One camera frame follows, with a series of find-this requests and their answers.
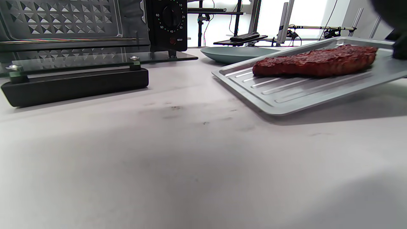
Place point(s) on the person's left hand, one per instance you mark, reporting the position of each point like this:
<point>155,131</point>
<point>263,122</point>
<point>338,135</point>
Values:
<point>401,44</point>

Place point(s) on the brown grilled steak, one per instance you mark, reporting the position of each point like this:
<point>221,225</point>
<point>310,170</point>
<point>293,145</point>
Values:
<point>318,62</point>

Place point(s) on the silver metal baking tray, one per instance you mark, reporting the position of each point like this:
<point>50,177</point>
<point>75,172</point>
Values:
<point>302,92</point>

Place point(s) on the red oven with glass door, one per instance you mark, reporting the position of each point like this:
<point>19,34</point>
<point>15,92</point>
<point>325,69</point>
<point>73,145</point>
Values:
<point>79,82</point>

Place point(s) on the black keyboard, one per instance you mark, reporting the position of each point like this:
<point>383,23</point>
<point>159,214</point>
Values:
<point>244,36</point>

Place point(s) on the black standing desk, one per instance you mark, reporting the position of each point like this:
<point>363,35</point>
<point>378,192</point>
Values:
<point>237,16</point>

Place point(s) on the teal round plate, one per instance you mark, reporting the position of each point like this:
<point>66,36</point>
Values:
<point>232,54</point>

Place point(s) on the aluminium frame post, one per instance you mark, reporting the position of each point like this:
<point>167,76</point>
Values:
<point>284,22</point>

